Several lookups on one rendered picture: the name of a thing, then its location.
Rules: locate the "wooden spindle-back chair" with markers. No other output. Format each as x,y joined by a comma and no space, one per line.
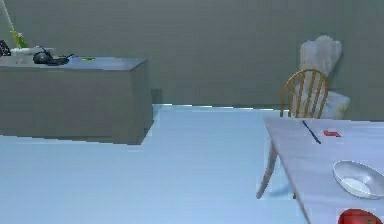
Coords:
308,93

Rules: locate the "white dining table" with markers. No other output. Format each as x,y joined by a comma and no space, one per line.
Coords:
316,160

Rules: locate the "grey kitchen counter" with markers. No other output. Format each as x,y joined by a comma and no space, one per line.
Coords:
76,100

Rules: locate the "blue pen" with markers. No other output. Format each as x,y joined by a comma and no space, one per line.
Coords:
311,132

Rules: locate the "small green flat object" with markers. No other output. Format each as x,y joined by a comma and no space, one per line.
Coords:
88,59

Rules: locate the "small red flat object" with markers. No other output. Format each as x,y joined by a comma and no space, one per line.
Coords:
331,133

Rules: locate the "green house plant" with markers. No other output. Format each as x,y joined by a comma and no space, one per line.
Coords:
17,37

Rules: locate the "red round object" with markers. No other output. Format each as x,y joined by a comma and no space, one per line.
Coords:
358,217

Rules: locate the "white armchair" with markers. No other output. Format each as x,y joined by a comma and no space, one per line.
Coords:
321,53

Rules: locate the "black kettle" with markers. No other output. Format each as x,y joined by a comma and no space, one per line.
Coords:
42,57

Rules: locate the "black toaster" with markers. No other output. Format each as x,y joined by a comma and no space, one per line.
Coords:
4,48

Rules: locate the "white bowl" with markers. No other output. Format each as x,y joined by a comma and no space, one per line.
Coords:
358,180

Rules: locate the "black frying pan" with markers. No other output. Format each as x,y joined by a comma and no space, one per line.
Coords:
58,61

